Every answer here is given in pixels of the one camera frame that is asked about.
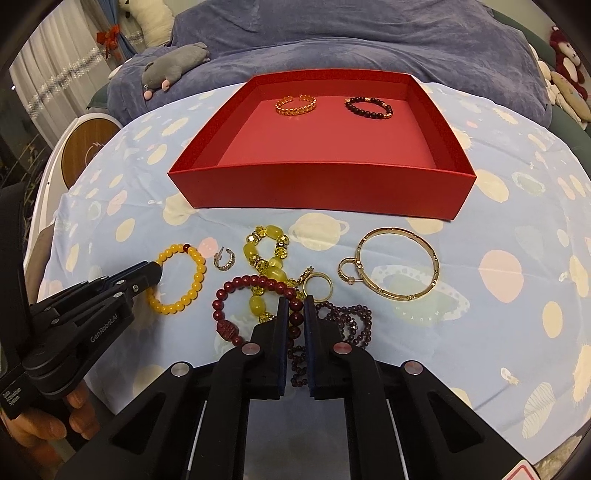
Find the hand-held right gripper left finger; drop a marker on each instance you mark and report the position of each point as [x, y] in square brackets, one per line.
[282, 350]

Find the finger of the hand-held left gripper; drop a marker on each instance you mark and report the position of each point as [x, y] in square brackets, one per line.
[138, 271]
[125, 297]

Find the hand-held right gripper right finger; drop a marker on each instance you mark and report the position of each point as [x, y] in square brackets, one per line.
[310, 350]

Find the garnet small-bead strand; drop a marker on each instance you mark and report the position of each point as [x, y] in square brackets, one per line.
[355, 323]

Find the small studded hoop earring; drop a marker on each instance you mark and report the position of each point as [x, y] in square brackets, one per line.
[308, 270]
[228, 264]

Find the gold bangle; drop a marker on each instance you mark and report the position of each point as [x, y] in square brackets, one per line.
[434, 263]

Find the red cardboard box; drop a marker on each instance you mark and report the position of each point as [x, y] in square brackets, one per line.
[323, 143]

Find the person's left hand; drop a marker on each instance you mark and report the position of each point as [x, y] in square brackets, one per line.
[41, 427]

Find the white stand with wooden disc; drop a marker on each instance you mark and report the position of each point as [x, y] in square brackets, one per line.
[87, 157]

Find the grey mouse plush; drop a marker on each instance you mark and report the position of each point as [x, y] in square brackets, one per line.
[171, 69]

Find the white sheer curtain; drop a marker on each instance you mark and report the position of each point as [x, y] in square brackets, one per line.
[55, 83]

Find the red ribbon bow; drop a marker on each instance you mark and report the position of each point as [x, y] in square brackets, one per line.
[110, 41]

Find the white long plush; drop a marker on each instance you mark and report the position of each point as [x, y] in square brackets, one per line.
[152, 21]

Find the blue curtain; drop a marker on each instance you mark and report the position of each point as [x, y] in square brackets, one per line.
[124, 18]

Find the blue velvet blanket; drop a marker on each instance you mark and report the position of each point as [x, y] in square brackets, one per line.
[369, 37]

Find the green sofa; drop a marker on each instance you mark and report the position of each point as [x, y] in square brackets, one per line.
[572, 143]

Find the small white plush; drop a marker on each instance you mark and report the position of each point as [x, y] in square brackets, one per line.
[549, 83]

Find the beige flat plush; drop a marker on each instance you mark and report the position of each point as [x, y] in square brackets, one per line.
[570, 97]

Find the red monkey plush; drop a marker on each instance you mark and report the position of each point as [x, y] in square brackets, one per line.
[568, 60]

